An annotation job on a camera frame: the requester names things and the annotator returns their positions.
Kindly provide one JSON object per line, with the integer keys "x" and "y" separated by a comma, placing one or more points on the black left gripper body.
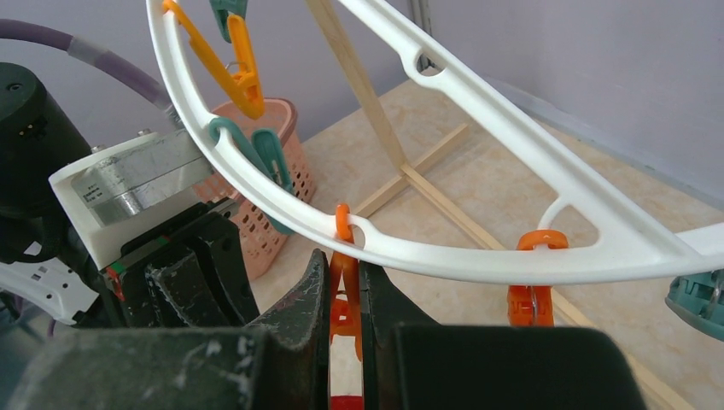
{"x": 186, "y": 272}

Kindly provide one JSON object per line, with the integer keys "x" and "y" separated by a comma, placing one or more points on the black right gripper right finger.
{"x": 410, "y": 361}

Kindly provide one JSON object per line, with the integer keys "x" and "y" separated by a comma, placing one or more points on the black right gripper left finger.
{"x": 280, "y": 360}

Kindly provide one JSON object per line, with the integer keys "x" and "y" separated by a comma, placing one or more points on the white round clip hanger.
{"x": 564, "y": 212}

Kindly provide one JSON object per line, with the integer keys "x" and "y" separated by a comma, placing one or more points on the red snowflake sock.
{"x": 347, "y": 402}

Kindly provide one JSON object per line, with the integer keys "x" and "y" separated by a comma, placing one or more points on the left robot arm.
{"x": 42, "y": 257}

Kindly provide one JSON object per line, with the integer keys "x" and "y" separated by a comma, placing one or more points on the teal rim clothes peg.
{"x": 264, "y": 150}

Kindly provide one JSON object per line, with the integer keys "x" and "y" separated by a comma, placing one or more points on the yellow clothes peg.
{"x": 239, "y": 79}

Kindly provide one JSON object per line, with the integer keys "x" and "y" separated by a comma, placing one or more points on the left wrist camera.
{"x": 117, "y": 194}

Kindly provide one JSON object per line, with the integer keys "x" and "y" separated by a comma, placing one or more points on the wooden rack frame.
{"x": 412, "y": 174}

